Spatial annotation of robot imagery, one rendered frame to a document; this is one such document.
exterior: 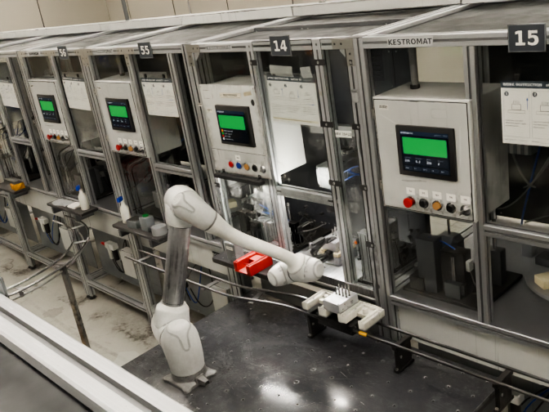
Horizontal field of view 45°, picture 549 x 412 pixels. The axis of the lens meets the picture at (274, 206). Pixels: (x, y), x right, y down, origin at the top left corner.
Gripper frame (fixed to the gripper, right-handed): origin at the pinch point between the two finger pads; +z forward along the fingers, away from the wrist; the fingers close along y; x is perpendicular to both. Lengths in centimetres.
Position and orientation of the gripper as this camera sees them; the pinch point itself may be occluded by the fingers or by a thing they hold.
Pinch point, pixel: (331, 244)
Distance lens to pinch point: 330.0
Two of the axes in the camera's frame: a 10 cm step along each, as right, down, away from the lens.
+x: -6.9, -1.5, 7.1
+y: -1.6, -9.2, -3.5
